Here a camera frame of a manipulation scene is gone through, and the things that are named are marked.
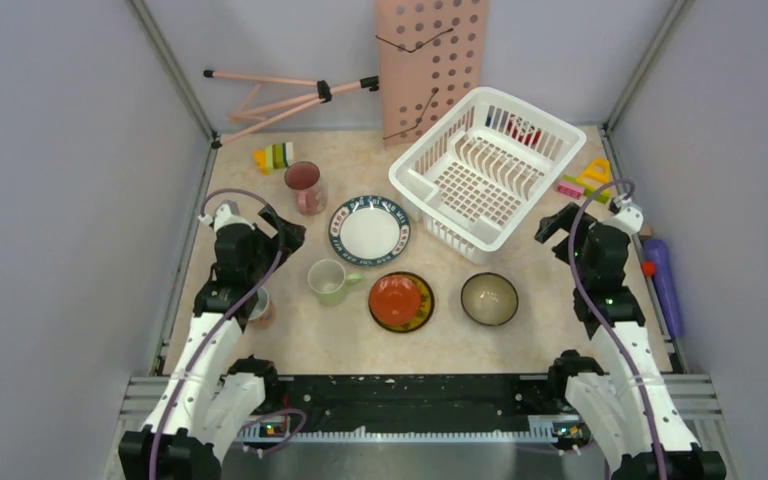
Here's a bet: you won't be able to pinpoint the yellow green toy block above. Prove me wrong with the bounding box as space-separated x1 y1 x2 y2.
561 158 612 196

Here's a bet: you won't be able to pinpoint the red toy basket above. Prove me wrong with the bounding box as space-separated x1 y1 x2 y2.
503 114 542 149

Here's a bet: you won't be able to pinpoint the pink perforated board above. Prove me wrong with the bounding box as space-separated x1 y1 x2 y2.
374 0 490 147

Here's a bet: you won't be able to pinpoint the pink tripod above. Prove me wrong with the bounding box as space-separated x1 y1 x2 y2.
202 68 381 150

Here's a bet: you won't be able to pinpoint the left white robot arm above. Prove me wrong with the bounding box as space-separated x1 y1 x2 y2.
118 202 306 479

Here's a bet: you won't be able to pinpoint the purple handle tool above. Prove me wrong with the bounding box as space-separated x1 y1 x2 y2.
641 238 684 337

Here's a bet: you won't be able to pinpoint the red bowl yellow rim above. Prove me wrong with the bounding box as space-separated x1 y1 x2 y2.
367 271 435 333

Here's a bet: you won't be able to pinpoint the orange dotted mug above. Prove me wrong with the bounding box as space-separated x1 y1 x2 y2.
248 287 276 329

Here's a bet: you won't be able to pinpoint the pink glass mug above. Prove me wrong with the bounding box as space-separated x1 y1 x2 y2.
284 161 327 216

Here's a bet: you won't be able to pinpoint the white plastic dish rack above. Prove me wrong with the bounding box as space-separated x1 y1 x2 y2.
389 87 587 265

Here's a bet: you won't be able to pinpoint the pink toy brick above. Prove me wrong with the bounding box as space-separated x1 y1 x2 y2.
555 181 586 199

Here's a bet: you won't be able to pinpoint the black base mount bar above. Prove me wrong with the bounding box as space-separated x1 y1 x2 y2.
255 374 572 434

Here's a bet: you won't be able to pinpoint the stacked coloured toy blocks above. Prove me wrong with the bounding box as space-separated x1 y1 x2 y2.
253 142 294 175

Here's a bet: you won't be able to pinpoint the small wooden block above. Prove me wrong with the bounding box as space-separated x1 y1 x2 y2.
638 224 654 241

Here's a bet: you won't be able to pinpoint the white plate green rim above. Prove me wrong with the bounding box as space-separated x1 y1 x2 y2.
326 195 412 267

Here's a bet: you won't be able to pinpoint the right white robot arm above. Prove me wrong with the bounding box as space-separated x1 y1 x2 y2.
535 203 727 479

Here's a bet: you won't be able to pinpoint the light green mug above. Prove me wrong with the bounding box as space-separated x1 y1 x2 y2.
307 259 364 306

